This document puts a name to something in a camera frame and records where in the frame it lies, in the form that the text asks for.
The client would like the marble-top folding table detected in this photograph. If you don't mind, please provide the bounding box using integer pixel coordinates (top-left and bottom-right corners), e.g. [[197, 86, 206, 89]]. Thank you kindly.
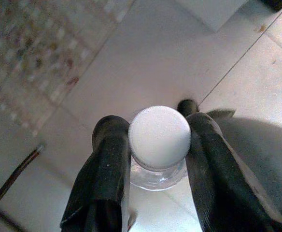
[[0, 142, 46, 232]]

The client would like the beige patterned rug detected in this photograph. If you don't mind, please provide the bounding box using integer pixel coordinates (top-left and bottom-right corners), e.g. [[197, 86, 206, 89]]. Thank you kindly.
[[0, 0, 134, 138]]

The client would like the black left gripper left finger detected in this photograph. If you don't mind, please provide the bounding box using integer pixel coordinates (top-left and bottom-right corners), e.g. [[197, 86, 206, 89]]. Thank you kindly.
[[60, 115, 132, 232]]

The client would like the clear plastic water bottle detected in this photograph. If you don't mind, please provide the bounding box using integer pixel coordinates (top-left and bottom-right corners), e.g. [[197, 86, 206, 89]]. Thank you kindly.
[[128, 105, 192, 192]]

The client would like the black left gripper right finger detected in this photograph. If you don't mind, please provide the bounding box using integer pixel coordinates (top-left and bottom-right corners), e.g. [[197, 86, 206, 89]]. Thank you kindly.
[[185, 112, 282, 232]]

